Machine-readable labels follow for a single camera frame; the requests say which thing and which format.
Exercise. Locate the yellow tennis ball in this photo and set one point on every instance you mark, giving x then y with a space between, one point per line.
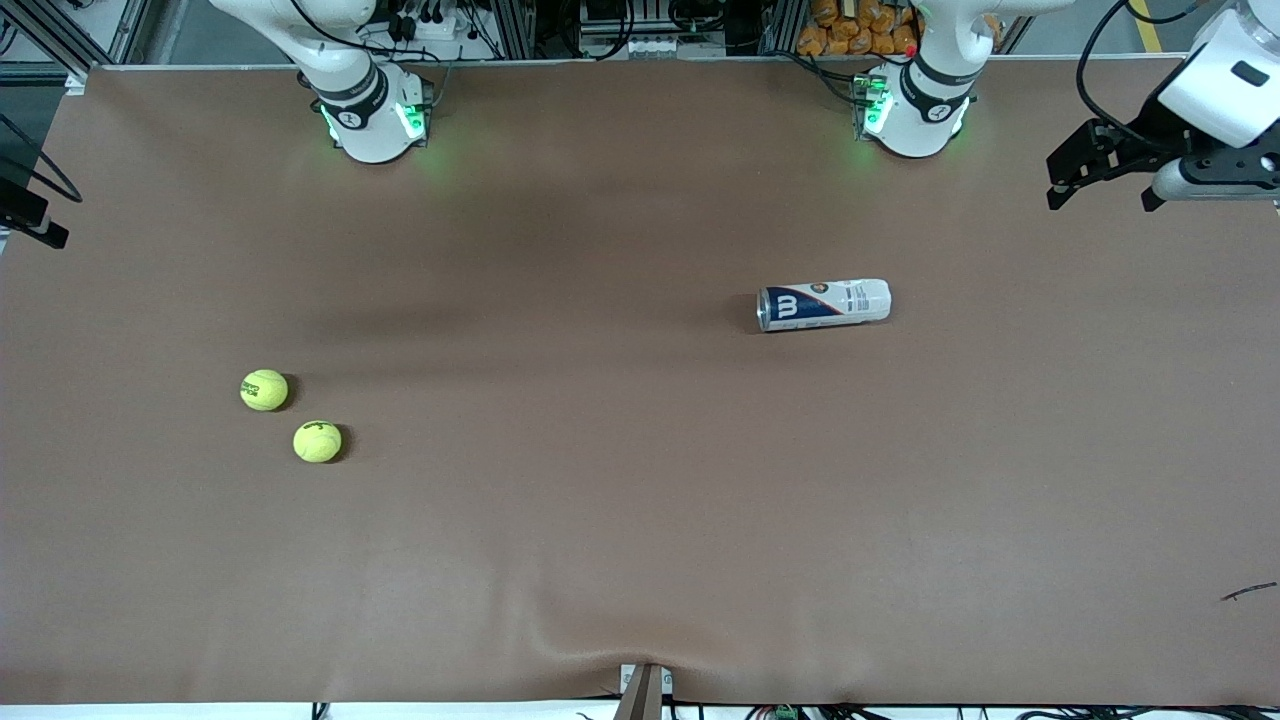
317 441
264 390

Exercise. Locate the white blue tennis ball can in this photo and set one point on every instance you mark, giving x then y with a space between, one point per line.
830 303

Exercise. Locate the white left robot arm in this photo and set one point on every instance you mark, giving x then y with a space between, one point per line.
920 110

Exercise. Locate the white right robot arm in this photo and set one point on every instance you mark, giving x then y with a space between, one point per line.
370 120

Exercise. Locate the orange objects pile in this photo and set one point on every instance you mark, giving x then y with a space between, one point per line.
850 28

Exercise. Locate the small black sliver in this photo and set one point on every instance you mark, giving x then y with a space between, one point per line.
1245 593

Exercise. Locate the white power strip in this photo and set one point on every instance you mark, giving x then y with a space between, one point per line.
430 28

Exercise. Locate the brown table cover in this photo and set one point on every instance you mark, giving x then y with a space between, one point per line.
640 500

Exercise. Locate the green terminal connector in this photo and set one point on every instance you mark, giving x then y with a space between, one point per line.
783 712

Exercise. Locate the grey aluminium frame strut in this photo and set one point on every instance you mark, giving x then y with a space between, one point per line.
128 35

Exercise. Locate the aluminium frame post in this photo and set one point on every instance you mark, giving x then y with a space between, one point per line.
780 25
512 28

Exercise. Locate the brown table edge bracket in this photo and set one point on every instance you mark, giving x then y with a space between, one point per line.
643 700

